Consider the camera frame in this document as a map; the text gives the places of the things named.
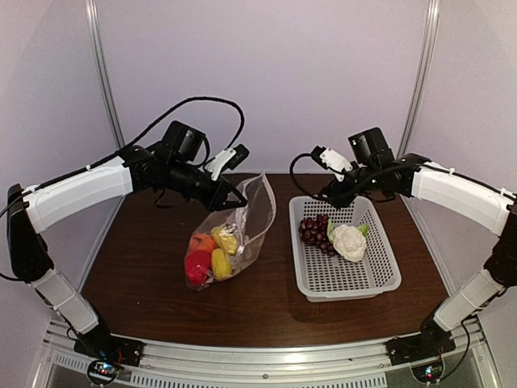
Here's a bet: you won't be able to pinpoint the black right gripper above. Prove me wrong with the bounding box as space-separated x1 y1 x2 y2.
317 160 380 209

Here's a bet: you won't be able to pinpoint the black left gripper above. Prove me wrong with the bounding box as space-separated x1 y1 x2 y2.
166 158 247 212

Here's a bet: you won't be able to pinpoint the yellow toy fruit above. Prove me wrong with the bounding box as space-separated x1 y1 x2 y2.
211 248 233 280
211 226 238 255

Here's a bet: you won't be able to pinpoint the clear zip top bag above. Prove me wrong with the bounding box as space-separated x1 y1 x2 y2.
183 173 277 290

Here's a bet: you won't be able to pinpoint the dark red toy grapes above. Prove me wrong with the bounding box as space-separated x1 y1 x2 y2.
298 214 335 255

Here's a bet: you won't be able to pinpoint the white toy cauliflower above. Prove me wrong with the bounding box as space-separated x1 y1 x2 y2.
328 220 369 263

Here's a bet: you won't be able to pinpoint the orange toy pumpkin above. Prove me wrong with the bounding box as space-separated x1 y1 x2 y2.
188 234 218 253

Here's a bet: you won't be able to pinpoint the yellow toy fruit front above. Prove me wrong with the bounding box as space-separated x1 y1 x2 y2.
211 248 233 280

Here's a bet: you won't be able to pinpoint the red toy bell pepper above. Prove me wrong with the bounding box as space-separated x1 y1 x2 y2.
185 250 212 286

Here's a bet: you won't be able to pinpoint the white perforated plastic basket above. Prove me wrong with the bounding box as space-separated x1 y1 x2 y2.
289 196 401 302

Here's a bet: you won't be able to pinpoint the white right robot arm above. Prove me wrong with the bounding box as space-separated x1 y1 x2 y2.
313 128 516 357

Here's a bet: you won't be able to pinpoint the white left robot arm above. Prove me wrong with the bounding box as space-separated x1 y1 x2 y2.
2 121 249 359

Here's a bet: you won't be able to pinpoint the right round circuit board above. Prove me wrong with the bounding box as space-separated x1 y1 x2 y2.
411 360 444 386

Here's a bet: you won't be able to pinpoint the round circuit board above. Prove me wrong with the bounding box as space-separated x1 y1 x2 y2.
411 360 444 386
86 360 121 386

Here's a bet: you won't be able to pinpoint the left round circuit board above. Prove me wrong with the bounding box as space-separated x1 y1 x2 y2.
86 360 121 386

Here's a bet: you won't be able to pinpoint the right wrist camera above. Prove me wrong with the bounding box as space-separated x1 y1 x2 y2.
310 146 352 182

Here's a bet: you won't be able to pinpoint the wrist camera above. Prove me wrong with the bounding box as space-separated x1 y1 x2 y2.
310 146 352 182
203 144 250 181

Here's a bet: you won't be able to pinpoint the black right camera cable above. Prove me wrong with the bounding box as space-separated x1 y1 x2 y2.
289 152 405 201

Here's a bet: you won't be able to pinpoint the black camera cable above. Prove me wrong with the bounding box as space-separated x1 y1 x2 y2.
289 152 405 201
80 95 246 183

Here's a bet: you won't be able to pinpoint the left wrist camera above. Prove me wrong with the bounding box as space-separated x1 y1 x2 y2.
203 144 250 181

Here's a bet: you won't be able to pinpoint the black left camera cable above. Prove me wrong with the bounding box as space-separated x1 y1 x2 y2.
80 95 246 183

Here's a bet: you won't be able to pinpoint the right aluminium frame post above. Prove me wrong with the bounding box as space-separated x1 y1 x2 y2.
396 0 440 158

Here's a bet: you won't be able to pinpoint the aluminium frame post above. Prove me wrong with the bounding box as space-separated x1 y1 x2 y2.
84 0 127 154
396 0 440 158

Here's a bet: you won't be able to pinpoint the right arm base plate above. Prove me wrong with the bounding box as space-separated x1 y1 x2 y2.
385 334 456 366

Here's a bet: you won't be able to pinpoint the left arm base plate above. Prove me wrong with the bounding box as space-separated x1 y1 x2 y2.
74 336 144 367

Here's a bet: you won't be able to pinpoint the front aluminium rail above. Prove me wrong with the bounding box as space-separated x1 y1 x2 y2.
29 319 502 387

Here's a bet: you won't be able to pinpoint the left aluminium frame post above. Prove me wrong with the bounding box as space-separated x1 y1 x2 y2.
84 0 127 154

